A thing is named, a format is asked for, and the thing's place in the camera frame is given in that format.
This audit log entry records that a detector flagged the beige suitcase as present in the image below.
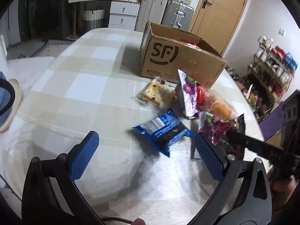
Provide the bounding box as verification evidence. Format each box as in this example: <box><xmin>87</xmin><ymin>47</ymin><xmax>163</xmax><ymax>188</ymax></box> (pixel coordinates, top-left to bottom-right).
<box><xmin>135</xmin><ymin>0</ymin><xmax>169</xmax><ymax>33</ymax></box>

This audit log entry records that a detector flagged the orange bread packet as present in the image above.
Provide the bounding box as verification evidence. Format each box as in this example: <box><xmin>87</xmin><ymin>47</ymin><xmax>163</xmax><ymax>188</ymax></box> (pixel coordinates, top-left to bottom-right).
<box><xmin>197</xmin><ymin>85</ymin><xmax>236</xmax><ymax>120</ymax></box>

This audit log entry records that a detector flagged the wooden broom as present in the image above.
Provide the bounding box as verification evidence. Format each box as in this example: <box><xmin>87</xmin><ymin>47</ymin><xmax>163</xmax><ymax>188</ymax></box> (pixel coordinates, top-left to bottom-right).
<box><xmin>68</xmin><ymin>3</ymin><xmax>78</xmax><ymax>40</ymax></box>

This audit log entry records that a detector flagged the pile of shoes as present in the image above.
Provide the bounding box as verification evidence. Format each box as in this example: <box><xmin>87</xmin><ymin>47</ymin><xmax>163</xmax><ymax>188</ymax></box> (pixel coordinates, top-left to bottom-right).
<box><xmin>226</xmin><ymin>67</ymin><xmax>245</xmax><ymax>83</ymax></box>

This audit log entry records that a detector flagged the dark grey refrigerator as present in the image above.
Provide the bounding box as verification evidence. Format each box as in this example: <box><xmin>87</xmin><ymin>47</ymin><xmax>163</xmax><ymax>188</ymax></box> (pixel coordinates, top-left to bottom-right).
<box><xmin>26</xmin><ymin>0</ymin><xmax>71</xmax><ymax>41</ymax></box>

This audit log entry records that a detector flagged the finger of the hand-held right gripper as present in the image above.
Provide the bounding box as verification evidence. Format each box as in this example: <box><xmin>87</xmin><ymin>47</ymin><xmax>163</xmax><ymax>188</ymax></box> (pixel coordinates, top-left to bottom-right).
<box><xmin>225</xmin><ymin>130</ymin><xmax>260</xmax><ymax>154</ymax></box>

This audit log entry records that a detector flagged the woven laundry basket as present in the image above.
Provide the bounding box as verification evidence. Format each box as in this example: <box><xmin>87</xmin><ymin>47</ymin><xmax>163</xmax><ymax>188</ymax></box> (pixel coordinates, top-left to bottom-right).
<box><xmin>83</xmin><ymin>6</ymin><xmax>105</xmax><ymax>30</ymax></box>

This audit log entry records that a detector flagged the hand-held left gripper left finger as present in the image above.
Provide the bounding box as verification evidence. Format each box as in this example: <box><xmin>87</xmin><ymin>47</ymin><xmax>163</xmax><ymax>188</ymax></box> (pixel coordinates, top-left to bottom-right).
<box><xmin>22</xmin><ymin>131</ymin><xmax>105</xmax><ymax>225</ymax></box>

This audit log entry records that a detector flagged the brown cardboard box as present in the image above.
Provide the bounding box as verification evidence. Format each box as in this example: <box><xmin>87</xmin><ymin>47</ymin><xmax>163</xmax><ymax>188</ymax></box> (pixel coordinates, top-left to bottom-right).
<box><xmin>140</xmin><ymin>22</ymin><xmax>228</xmax><ymax>88</ymax></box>

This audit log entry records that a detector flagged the silver suitcase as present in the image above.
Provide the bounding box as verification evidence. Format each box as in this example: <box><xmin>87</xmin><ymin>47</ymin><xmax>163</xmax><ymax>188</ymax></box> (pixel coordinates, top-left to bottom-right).
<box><xmin>161</xmin><ymin>0</ymin><xmax>194</xmax><ymax>30</ymax></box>

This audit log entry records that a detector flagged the black white patterned rug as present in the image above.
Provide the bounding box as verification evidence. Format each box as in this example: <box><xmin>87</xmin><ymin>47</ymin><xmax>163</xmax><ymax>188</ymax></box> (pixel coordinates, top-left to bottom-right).
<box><xmin>35</xmin><ymin>40</ymin><xmax>76</xmax><ymax>52</ymax></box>

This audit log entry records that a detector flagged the wooden door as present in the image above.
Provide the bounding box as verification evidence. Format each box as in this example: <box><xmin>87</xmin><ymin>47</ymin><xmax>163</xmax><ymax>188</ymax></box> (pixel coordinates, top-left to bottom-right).
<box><xmin>187</xmin><ymin>0</ymin><xmax>253</xmax><ymax>57</ymax></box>

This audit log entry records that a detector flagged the blue cookie packet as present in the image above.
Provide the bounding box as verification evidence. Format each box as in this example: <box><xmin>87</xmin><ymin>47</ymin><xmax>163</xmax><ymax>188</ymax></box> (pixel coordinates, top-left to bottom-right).
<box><xmin>132</xmin><ymin>109</ymin><xmax>194</xmax><ymax>158</ymax></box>

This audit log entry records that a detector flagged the person's right hand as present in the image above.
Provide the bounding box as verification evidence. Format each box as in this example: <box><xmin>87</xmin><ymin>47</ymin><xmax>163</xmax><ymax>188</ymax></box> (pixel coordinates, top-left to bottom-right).
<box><xmin>267</xmin><ymin>169</ymin><xmax>298</xmax><ymax>214</ymax></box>

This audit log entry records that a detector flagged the purple chair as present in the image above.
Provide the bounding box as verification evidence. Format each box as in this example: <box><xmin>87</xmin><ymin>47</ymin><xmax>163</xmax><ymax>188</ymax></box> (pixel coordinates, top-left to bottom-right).
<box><xmin>259</xmin><ymin>103</ymin><xmax>289</xmax><ymax>144</ymax></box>

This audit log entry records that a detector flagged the purple candy packet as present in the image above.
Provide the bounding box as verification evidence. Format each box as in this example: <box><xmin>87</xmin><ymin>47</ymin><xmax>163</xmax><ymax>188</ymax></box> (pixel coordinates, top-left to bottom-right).
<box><xmin>177</xmin><ymin>69</ymin><xmax>200</xmax><ymax>120</ymax></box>
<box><xmin>198</xmin><ymin>112</ymin><xmax>246</xmax><ymax>156</ymax></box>

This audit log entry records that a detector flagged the wooden shoe rack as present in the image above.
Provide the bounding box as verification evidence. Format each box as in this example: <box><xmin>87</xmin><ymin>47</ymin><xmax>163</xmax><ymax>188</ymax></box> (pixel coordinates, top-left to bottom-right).
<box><xmin>242</xmin><ymin>42</ymin><xmax>296</xmax><ymax>122</ymax></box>

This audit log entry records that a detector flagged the beige plate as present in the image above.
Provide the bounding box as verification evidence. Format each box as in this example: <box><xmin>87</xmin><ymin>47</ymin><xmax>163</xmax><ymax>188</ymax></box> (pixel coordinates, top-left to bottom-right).
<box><xmin>0</xmin><ymin>78</ymin><xmax>23</xmax><ymax>133</ymax></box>

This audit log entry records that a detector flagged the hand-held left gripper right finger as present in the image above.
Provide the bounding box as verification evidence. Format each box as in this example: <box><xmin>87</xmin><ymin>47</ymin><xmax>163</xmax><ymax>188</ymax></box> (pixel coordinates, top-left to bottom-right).
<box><xmin>194</xmin><ymin>134</ymin><xmax>273</xmax><ymax>225</ymax></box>

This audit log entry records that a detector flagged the yellow cake packet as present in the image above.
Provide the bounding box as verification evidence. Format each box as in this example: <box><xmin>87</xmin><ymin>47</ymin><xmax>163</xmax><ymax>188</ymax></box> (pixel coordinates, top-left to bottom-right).
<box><xmin>136</xmin><ymin>78</ymin><xmax>177</xmax><ymax>109</ymax></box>

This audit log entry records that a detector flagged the black cable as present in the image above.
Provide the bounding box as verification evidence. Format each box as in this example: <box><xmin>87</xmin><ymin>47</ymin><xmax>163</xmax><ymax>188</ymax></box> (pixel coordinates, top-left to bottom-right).
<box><xmin>0</xmin><ymin>78</ymin><xmax>16</xmax><ymax>118</ymax></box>

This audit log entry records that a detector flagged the white drawer desk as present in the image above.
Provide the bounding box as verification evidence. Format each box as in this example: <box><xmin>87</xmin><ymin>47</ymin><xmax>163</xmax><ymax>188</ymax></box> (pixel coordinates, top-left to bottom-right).
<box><xmin>68</xmin><ymin>0</ymin><xmax>141</xmax><ymax>31</ymax></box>

